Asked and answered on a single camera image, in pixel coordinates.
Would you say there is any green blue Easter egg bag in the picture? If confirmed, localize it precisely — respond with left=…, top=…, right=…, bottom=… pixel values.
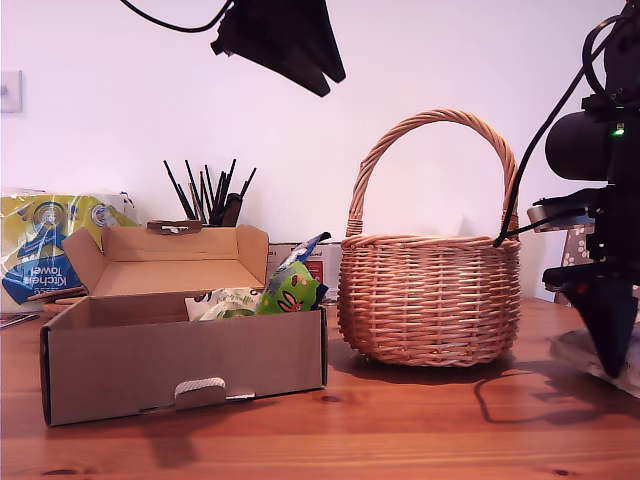
left=254, top=231, right=332, bottom=316

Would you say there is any cork coaster stack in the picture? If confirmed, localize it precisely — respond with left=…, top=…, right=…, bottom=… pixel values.
left=27, top=285, right=87, bottom=315

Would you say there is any looped black arm cable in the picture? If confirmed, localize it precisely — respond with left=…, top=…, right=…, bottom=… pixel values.
left=581, top=12, right=631, bottom=104

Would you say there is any grey arm camera box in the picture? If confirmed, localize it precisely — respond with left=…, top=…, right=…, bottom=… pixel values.
left=528, top=198, right=601, bottom=234

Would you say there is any woven wicker basket with handle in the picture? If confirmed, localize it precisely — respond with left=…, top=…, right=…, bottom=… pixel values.
left=335, top=108, right=522, bottom=369

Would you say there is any brown cardboard box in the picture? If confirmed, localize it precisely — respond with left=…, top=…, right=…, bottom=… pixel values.
left=39, top=220, right=330, bottom=428

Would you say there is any white green Easter egg bag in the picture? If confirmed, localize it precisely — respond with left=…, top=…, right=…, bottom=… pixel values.
left=184, top=286, right=264, bottom=324

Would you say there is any kitchen towel pack yellow blue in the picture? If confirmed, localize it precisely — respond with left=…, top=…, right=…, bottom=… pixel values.
left=0, top=187, right=144, bottom=317

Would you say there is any long black arm cable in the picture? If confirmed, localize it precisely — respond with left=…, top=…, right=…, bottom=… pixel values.
left=119, top=0, right=235, bottom=34
left=493, top=62, right=590, bottom=249

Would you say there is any white wall light switch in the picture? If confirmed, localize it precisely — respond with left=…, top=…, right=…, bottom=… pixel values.
left=0, top=69, right=24, bottom=115

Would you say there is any dark printed booklet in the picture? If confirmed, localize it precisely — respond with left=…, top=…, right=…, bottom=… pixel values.
left=0, top=313, right=41, bottom=331

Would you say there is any white carton with red label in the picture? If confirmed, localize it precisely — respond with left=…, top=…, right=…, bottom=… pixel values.
left=299, top=242, right=344, bottom=304

